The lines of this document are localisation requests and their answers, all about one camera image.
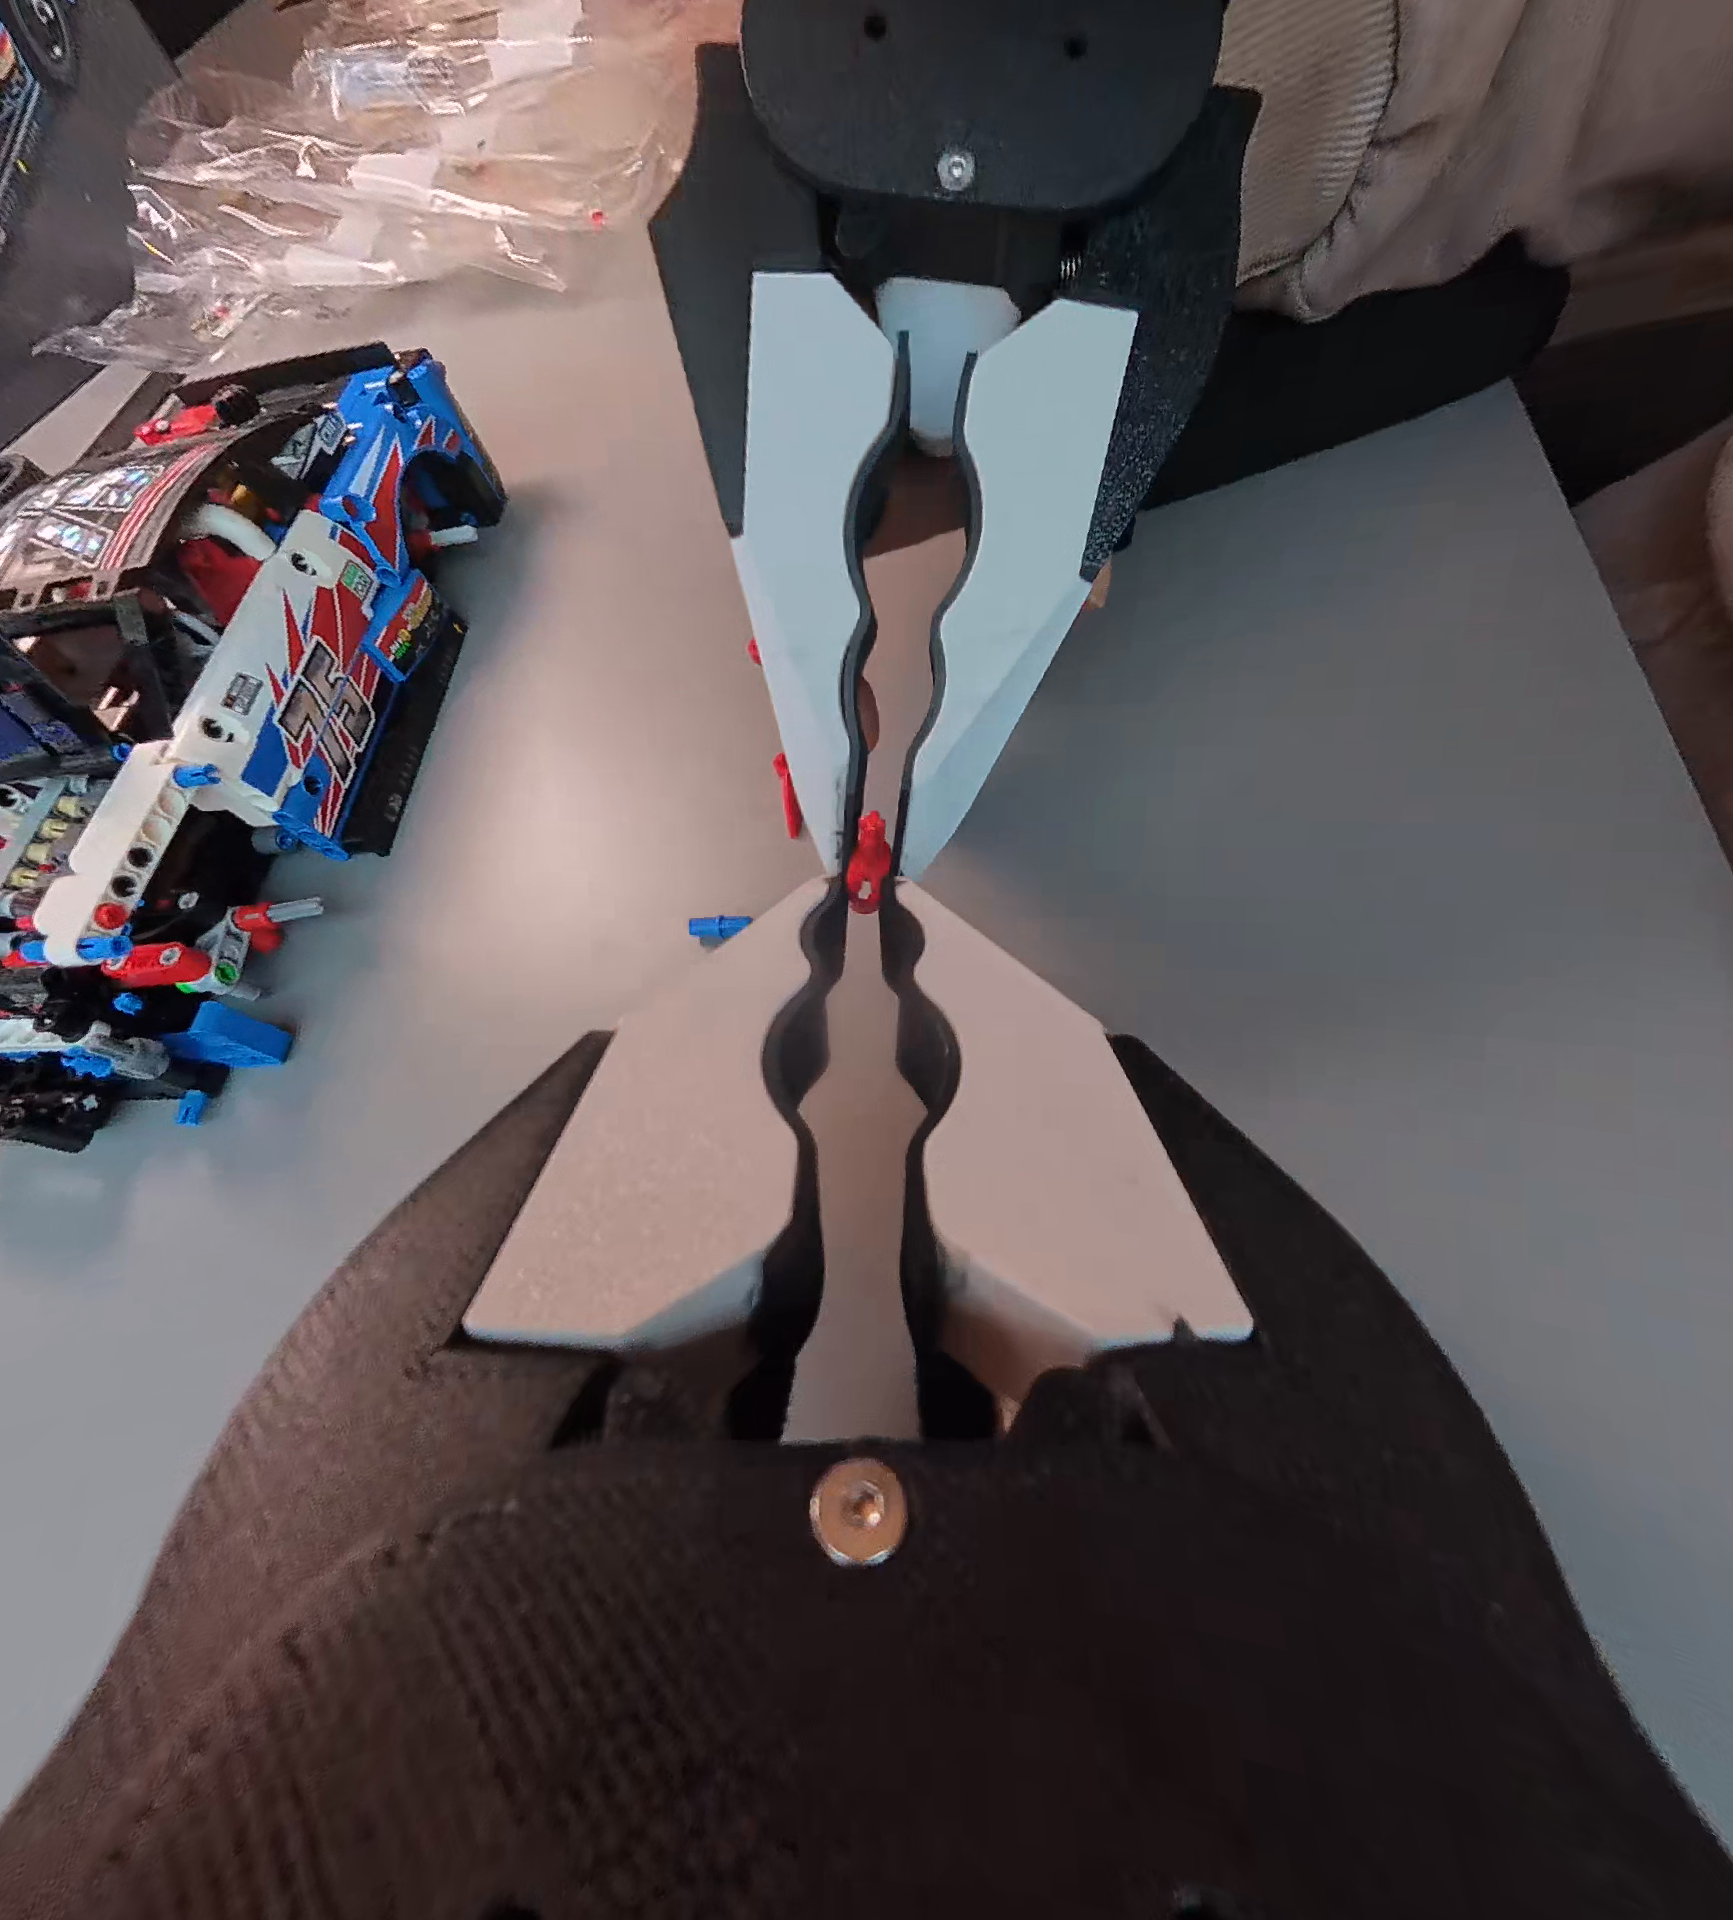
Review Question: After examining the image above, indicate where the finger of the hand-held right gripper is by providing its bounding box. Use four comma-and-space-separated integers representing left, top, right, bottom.
735, 269, 911, 880
889, 304, 1144, 881

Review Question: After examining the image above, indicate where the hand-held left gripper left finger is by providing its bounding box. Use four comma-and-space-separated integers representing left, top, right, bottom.
461, 878, 850, 1356

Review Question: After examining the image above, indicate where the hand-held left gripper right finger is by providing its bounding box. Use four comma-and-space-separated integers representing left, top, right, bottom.
881, 873, 1258, 1356

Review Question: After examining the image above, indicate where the person's right forearm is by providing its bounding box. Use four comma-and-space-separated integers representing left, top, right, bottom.
1210, 0, 1733, 324

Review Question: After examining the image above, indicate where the grey desk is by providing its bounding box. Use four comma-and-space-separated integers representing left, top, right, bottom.
0, 21, 1733, 1920

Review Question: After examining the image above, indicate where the person's right hand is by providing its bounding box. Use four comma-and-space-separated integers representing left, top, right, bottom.
879, 454, 983, 576

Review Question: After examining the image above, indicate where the toy race car model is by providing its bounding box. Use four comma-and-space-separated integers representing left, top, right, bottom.
0, 341, 510, 1157

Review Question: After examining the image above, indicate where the pile of clear plastic bags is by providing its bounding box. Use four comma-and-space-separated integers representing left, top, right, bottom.
32, 0, 689, 378

